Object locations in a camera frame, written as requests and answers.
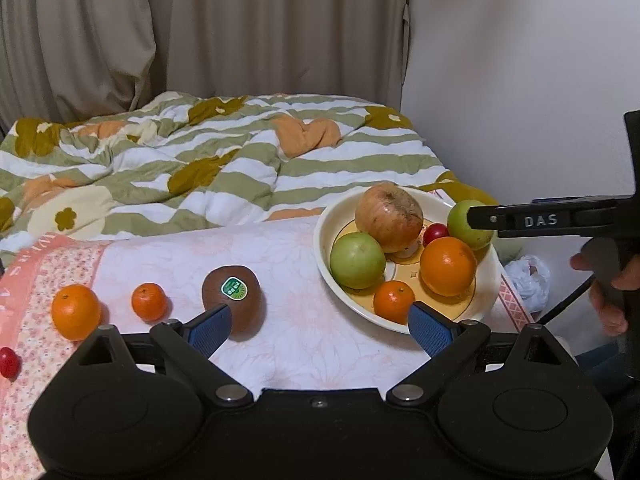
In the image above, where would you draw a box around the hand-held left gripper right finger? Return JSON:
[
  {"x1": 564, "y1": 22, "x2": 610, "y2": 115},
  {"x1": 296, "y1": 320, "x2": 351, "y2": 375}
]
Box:
[{"x1": 387, "y1": 301, "x2": 581, "y2": 407}]

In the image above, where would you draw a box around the brown pomegranate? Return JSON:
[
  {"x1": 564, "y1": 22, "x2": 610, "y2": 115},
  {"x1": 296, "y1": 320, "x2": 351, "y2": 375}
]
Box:
[{"x1": 355, "y1": 181, "x2": 425, "y2": 254}]

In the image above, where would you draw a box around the person's right hand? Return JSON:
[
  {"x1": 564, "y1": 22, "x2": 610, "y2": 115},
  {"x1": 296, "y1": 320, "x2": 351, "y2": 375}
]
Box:
[{"x1": 571, "y1": 254, "x2": 640, "y2": 337}]

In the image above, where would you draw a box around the beige curtain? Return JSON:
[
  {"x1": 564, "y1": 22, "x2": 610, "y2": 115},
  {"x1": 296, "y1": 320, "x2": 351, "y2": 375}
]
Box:
[{"x1": 0, "y1": 0, "x2": 413, "y2": 126}]

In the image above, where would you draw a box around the black cable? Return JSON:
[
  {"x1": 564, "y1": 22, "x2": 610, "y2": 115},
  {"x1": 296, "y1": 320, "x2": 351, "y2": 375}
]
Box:
[{"x1": 539, "y1": 280, "x2": 593, "y2": 326}]

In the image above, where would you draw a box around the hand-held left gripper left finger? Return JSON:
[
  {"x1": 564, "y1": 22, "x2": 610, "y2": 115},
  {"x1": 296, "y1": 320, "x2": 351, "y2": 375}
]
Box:
[{"x1": 75, "y1": 304, "x2": 254, "y2": 407}]

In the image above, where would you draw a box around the large orange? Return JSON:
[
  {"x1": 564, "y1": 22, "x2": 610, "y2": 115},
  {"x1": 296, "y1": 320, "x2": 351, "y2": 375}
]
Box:
[
  {"x1": 51, "y1": 284, "x2": 102, "y2": 342},
  {"x1": 419, "y1": 236, "x2": 478, "y2": 297}
]

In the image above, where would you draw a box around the red plum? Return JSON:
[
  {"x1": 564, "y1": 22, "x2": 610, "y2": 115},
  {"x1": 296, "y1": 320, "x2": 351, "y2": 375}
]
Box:
[{"x1": 423, "y1": 223, "x2": 449, "y2": 247}]

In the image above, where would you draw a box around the cream dish with yellow print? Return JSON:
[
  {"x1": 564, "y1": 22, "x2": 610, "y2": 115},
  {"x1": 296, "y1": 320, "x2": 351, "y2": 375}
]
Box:
[{"x1": 313, "y1": 186, "x2": 502, "y2": 336}]

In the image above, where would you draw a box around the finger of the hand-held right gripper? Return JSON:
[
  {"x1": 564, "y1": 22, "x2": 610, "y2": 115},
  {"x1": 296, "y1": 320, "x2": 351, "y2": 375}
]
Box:
[{"x1": 466, "y1": 199, "x2": 621, "y2": 239}]

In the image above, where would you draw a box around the brown kiwi with green sticker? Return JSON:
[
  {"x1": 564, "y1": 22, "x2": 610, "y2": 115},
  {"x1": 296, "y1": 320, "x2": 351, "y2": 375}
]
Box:
[{"x1": 201, "y1": 265, "x2": 263, "y2": 338}]

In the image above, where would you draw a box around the white plastic bag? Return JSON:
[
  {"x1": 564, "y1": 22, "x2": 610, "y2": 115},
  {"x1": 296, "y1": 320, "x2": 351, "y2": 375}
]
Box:
[{"x1": 502, "y1": 255, "x2": 551, "y2": 313}]

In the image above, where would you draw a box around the green striped floral blanket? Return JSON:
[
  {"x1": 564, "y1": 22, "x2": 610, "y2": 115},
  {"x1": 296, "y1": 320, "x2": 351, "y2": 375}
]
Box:
[{"x1": 0, "y1": 91, "x2": 526, "y2": 266}]

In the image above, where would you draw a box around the small orange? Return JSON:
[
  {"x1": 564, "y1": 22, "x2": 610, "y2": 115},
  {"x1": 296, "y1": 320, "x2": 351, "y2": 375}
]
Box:
[
  {"x1": 373, "y1": 280, "x2": 417, "y2": 325},
  {"x1": 131, "y1": 283, "x2": 168, "y2": 322}
]

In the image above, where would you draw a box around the red cherry tomato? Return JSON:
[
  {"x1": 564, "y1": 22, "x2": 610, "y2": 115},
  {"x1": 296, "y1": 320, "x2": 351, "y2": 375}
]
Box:
[{"x1": 0, "y1": 346, "x2": 21, "y2": 379}]

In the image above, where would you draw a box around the green apple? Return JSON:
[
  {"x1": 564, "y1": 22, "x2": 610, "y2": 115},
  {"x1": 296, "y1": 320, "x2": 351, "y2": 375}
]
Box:
[
  {"x1": 329, "y1": 233, "x2": 387, "y2": 290},
  {"x1": 446, "y1": 199, "x2": 496, "y2": 251}
]

